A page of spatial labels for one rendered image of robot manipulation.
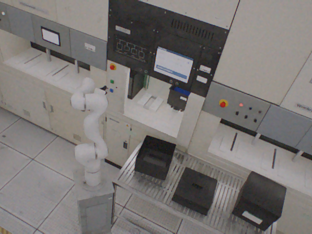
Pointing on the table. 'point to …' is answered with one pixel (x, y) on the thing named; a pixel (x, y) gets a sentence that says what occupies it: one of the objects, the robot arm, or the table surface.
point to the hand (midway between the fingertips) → (104, 88)
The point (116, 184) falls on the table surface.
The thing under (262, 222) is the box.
